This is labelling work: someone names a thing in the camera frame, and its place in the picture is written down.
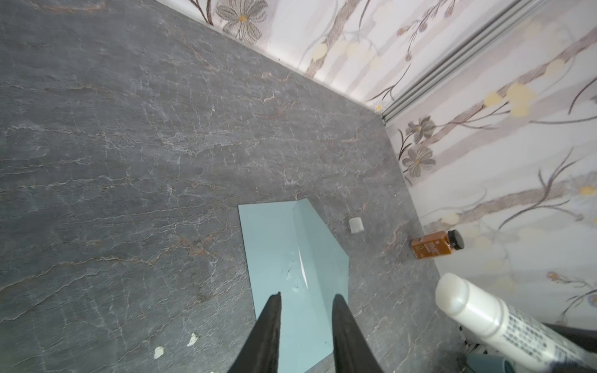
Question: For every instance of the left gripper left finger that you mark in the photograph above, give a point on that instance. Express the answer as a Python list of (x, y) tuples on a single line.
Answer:
[(260, 353)]

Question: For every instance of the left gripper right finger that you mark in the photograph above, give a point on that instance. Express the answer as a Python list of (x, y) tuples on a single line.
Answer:
[(351, 351)]

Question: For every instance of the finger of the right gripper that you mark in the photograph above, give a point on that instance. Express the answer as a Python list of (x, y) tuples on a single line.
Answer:
[(586, 339)]

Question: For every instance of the white glue stick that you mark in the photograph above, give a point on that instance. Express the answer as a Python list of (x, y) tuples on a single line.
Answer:
[(516, 335)]

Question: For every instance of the light green envelope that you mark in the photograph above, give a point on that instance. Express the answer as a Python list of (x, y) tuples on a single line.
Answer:
[(291, 251)]

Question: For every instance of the translucent glue stick cap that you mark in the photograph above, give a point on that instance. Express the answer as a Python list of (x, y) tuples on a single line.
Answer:
[(356, 225)]

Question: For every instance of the teal ceramic mug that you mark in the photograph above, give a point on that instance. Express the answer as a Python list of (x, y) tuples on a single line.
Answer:
[(485, 363)]

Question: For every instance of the amber bottle black cap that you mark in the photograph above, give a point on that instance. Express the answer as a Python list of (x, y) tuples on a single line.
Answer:
[(437, 244)]

